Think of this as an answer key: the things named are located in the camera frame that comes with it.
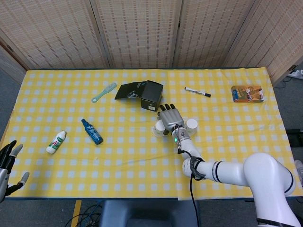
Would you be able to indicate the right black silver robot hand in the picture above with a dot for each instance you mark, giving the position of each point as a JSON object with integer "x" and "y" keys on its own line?
{"x": 170, "y": 118}

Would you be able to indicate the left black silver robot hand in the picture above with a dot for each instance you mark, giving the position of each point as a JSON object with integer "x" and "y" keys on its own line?
{"x": 6, "y": 163}

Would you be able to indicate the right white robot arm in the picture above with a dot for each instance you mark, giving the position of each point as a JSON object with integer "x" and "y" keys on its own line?
{"x": 260, "y": 170}

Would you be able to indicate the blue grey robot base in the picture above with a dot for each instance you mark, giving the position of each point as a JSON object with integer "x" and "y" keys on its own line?
{"x": 149, "y": 214}

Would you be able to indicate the open black cardboard box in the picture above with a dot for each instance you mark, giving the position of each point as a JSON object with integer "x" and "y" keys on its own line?
{"x": 151, "y": 94}

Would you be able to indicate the black white marker pen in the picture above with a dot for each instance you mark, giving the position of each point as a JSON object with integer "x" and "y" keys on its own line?
{"x": 197, "y": 92}

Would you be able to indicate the white bottle green label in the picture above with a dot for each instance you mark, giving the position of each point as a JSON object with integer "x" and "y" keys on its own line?
{"x": 56, "y": 142}

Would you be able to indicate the yellow white checked tablecloth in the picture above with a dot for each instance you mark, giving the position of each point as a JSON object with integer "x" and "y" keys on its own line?
{"x": 94, "y": 151}
{"x": 232, "y": 132}

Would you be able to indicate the teal plastic comb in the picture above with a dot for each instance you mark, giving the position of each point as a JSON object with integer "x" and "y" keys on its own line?
{"x": 104, "y": 92}

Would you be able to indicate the blue spray bottle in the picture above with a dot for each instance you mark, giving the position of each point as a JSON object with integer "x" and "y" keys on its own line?
{"x": 92, "y": 132}

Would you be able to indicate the orange printed tin box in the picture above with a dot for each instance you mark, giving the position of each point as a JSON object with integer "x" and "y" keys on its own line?
{"x": 247, "y": 93}

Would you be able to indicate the yellow floor tape strip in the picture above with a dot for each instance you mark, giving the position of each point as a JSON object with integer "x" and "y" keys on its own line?
{"x": 76, "y": 212}

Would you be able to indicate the woven folding screen panel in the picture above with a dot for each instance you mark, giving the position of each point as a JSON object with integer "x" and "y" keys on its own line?
{"x": 274, "y": 35}
{"x": 52, "y": 33}
{"x": 137, "y": 33}
{"x": 9, "y": 63}
{"x": 208, "y": 33}

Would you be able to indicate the grey white shoe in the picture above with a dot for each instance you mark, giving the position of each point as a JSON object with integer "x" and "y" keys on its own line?
{"x": 299, "y": 166}

